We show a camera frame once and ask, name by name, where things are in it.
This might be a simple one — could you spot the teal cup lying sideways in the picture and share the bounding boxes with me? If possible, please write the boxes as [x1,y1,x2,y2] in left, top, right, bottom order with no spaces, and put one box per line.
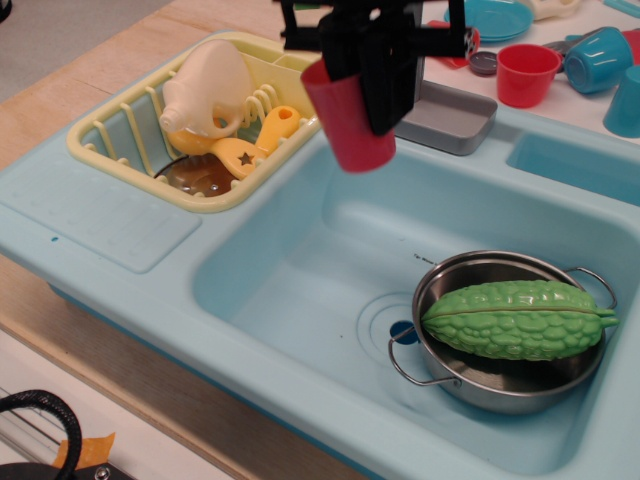
[563,27,634,94]

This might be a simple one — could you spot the cream toy item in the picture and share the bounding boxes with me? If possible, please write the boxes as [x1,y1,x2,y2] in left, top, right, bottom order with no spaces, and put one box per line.
[521,0,582,21]

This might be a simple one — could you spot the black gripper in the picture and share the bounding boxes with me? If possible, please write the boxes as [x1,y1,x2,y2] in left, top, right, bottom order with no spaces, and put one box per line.
[280,1,472,136]

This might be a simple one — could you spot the red upright cup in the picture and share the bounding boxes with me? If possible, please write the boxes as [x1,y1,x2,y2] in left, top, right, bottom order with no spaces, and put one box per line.
[497,44,562,108]

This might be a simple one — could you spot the dark grey small lid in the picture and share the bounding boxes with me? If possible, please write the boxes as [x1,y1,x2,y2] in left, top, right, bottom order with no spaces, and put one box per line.
[469,51,498,77]

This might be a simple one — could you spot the green toy bitter gourd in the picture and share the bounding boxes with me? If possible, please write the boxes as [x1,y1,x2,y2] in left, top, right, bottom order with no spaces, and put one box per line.
[421,280,620,361]

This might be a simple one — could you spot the glass pot lid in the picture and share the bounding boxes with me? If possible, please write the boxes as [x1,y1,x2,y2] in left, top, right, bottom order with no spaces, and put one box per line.
[154,153,236,197]

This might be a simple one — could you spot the red cup lying sideways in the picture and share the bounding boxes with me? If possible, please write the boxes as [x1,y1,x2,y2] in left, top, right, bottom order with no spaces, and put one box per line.
[426,20,481,69]

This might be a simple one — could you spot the yellow star spatula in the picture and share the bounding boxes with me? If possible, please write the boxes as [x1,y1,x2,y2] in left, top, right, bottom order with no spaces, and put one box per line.
[209,138,263,180]

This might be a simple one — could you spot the pale yellow dish rack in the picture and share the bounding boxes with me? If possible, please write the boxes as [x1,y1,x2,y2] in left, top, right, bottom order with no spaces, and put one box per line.
[67,32,320,213]

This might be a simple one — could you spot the teal cup at edge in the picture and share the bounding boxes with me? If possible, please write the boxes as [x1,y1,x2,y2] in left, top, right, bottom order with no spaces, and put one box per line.
[603,65,639,138]

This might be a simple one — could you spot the grey toy faucet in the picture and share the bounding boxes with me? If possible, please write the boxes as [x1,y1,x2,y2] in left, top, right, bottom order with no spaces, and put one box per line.
[394,55,497,156]

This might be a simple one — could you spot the light blue toy sink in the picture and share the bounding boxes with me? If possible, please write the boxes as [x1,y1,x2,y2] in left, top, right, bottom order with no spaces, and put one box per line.
[1,107,639,479]

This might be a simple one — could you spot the steel pot with handles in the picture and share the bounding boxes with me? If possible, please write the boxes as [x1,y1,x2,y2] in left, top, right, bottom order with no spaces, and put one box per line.
[388,250,608,415]

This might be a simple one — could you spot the orange tape piece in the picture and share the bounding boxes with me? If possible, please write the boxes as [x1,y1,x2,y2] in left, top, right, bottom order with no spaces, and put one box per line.
[52,432,116,470]

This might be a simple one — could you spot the teal plates stack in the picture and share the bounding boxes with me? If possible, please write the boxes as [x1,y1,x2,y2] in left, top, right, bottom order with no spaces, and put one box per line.
[464,0,534,44]

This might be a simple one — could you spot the black device base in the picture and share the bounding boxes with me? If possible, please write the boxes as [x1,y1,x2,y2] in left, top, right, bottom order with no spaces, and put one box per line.
[1,463,132,480]

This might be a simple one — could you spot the red plastic cup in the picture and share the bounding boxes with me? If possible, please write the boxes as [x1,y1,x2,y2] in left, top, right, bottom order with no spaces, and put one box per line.
[301,58,396,174]

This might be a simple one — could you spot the cream toy pitcher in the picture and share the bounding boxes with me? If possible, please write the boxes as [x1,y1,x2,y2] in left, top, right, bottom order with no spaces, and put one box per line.
[159,40,253,139]

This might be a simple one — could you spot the black braided cable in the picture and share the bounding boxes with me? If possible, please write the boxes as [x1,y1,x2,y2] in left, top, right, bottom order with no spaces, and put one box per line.
[0,389,83,480]

